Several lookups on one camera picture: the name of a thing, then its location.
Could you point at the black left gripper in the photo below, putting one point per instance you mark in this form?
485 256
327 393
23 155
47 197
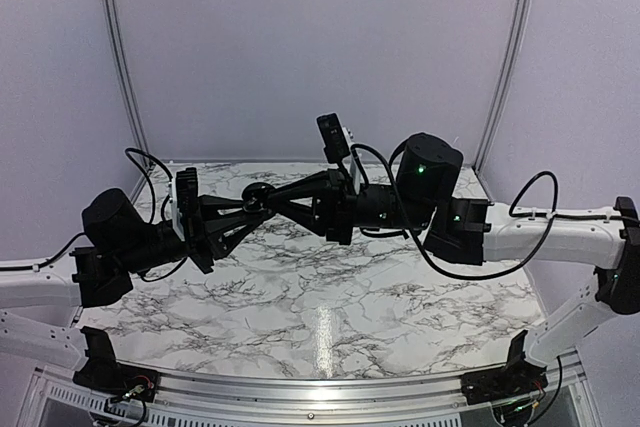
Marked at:
214 241

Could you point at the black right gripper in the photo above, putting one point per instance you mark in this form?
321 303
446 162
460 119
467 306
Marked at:
335 206

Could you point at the round black charging case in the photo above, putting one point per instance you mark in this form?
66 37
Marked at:
255 197

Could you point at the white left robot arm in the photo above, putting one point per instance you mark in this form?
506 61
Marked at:
57 282

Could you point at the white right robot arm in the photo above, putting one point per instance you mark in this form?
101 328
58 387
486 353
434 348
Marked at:
476 231

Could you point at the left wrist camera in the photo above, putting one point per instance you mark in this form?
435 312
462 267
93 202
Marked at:
184 202

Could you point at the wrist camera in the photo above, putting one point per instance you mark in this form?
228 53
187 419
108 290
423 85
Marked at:
184 202
337 148

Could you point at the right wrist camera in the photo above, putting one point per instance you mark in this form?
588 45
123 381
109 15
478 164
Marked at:
337 148

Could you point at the aluminium front rail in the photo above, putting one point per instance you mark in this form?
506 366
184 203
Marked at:
192 399

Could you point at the right aluminium corner post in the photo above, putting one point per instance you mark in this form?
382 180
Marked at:
499 98

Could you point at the aluminium corner post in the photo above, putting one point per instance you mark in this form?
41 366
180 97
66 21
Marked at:
123 74
499 98

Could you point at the left aluminium corner post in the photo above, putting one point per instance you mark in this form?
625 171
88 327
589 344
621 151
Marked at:
123 74

